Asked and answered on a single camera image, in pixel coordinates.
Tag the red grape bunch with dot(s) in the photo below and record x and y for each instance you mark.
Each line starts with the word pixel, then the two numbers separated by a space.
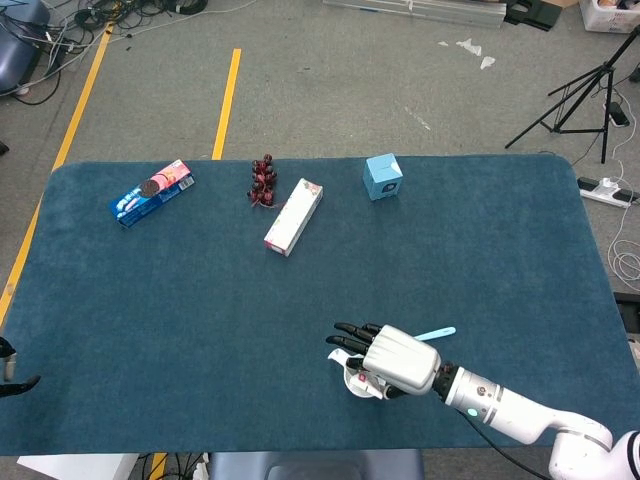
pixel 262 182

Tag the white power strip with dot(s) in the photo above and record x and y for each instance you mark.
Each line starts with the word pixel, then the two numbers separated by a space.
pixel 600 192

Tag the black power adapter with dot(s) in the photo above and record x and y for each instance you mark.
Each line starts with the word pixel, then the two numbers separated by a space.
pixel 619 116

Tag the light blue toothbrush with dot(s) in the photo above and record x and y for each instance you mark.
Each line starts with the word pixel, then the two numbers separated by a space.
pixel 440 332

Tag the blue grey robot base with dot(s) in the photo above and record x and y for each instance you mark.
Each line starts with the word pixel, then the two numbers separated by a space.
pixel 310 467

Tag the white pink toothpaste box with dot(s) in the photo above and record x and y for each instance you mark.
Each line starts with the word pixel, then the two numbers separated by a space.
pixel 294 217

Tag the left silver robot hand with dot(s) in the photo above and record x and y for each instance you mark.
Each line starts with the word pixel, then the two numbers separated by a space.
pixel 14 389

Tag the aluminium profile rails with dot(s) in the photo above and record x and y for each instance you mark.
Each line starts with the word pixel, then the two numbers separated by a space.
pixel 425 10

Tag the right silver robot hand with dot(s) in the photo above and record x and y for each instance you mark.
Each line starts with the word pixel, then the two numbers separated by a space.
pixel 405 360

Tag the light blue carton box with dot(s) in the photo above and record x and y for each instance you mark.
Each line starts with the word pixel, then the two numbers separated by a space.
pixel 382 177

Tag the black metal bracket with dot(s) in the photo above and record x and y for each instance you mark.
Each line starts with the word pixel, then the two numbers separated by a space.
pixel 532 15

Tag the white storage bin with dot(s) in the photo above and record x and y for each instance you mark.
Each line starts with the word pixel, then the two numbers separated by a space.
pixel 600 20

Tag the blue table mat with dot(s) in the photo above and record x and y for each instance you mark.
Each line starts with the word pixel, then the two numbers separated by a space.
pixel 200 350

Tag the dark blue seat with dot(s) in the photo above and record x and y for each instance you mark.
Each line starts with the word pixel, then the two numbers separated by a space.
pixel 15 55

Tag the white paper scrap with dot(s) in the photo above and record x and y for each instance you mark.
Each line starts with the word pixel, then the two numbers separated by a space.
pixel 487 62

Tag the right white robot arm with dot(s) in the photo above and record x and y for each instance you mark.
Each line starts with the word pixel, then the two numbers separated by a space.
pixel 515 415

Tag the blue cookie box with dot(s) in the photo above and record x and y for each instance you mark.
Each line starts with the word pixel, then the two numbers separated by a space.
pixel 150 195

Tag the black tripod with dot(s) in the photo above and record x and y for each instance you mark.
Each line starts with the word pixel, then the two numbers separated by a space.
pixel 609 80

